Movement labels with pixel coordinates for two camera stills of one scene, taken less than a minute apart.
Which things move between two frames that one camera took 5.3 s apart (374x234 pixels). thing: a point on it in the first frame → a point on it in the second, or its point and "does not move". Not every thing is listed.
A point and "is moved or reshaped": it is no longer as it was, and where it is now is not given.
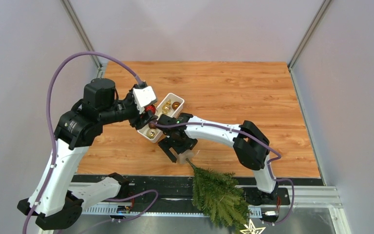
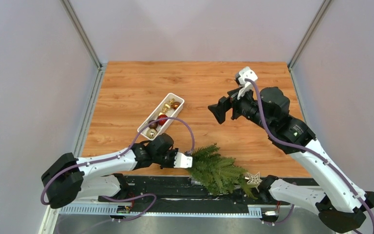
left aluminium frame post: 78,26 does not move
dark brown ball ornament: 152,125 does not move
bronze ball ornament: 175,105 does not move
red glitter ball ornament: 151,107 is moved or reshaped
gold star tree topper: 252,229 → 254,179
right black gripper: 166,144 → 219,109
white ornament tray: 171,104 does not move
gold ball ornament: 151,133 does not move
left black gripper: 139,122 → 171,165
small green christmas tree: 221,196 → 218,174
